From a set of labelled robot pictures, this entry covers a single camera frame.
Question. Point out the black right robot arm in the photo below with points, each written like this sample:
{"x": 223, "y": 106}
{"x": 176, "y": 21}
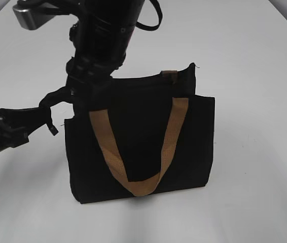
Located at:
{"x": 100, "y": 37}

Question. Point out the black canvas tote bag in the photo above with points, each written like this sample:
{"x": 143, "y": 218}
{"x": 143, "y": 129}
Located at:
{"x": 142, "y": 136}

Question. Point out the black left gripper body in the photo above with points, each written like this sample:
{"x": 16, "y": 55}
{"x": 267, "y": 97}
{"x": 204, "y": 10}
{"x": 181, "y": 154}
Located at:
{"x": 16, "y": 125}

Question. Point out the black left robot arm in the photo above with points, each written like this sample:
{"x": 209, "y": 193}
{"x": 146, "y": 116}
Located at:
{"x": 17, "y": 124}

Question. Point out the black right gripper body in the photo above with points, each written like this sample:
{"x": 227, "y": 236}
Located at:
{"x": 84, "y": 71}

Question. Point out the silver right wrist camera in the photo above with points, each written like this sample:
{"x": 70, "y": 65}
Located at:
{"x": 31, "y": 15}

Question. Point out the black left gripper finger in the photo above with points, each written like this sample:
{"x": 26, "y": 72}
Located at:
{"x": 49, "y": 122}
{"x": 63, "y": 94}

